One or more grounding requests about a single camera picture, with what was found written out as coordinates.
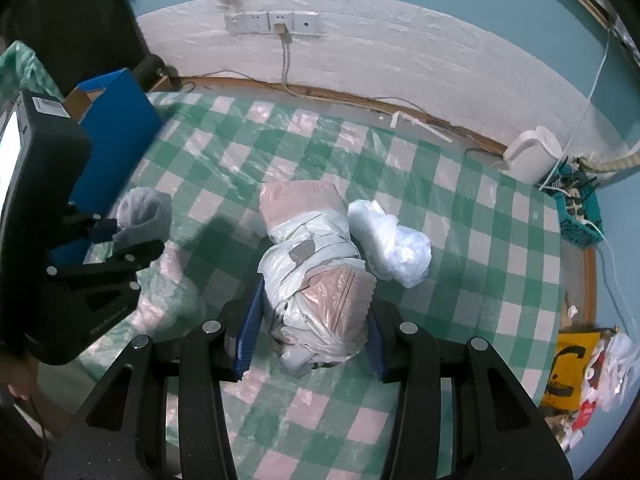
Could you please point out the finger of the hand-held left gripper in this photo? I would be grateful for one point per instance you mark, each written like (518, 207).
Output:
(102, 230)
(130, 257)

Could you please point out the blue cardboard box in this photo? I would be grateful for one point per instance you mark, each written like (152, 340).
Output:
(130, 105)

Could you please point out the crumpled white plastic bag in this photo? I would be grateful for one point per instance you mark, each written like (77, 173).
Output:
(615, 375)

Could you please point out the green checkered tablecloth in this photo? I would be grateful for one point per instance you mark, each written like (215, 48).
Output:
(450, 260)

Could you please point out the pink bundle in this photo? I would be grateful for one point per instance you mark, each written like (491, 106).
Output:
(310, 270)

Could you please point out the yellow sign with black mark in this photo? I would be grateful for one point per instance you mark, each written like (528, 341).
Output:
(570, 370)

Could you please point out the dark hanging jacket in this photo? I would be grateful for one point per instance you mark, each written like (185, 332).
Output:
(60, 10)

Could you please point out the white trim strips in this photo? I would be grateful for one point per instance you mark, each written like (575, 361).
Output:
(425, 127)

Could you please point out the grey cloth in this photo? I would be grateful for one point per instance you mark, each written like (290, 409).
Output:
(145, 215)

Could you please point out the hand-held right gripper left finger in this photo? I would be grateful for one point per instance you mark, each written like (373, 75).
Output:
(250, 330)

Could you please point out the black cylindrical object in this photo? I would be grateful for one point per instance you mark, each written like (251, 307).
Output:
(149, 69)

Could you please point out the green checkered plastic cover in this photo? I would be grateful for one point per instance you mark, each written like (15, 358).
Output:
(25, 70)

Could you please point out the white electric kettle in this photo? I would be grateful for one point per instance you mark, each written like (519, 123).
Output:
(532, 155)

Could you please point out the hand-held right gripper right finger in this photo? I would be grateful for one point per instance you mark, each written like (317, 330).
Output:
(376, 347)

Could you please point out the red and white packet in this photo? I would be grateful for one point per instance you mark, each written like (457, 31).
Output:
(585, 415)

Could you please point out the white plastic bag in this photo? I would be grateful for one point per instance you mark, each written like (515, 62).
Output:
(615, 375)
(390, 245)

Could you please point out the teal plastic basket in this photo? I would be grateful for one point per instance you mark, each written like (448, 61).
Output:
(575, 225)

